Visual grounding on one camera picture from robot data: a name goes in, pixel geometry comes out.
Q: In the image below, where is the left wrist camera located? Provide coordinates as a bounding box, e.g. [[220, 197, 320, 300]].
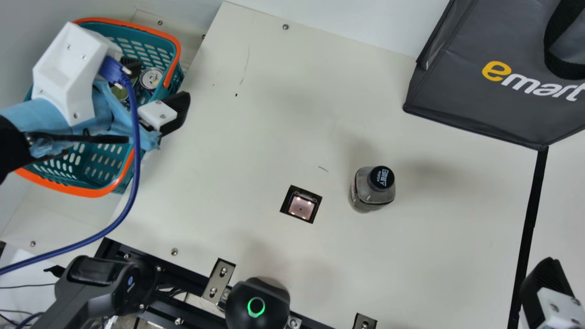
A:
[[31, 22, 124, 127]]

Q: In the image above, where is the black device with green light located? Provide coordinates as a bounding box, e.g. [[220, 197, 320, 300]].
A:
[[225, 277, 292, 329]]

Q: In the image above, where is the silver can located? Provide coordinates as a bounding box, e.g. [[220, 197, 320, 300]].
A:
[[138, 67, 165, 93]]

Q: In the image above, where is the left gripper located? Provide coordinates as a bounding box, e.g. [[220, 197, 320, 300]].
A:
[[0, 58, 191, 157]]

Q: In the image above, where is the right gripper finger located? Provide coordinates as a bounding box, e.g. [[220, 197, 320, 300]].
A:
[[519, 257, 585, 329]]

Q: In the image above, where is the dark coffee bottle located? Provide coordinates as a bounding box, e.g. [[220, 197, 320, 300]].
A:
[[349, 165, 397, 214]]

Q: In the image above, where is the dark grey bag with straps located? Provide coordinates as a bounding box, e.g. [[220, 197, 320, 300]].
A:
[[403, 0, 585, 152]]

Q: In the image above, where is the small square scanner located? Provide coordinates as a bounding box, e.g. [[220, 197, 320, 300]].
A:
[[280, 185, 323, 224]]

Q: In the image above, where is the black cable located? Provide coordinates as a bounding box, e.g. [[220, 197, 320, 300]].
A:
[[25, 132, 130, 146]]

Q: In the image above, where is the black strip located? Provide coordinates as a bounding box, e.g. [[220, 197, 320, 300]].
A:
[[507, 146, 549, 329]]

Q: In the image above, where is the teal shopping basket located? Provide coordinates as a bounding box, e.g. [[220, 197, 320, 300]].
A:
[[14, 17, 185, 198]]

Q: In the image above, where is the blue cable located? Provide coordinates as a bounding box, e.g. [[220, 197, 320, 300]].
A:
[[0, 56, 141, 276]]

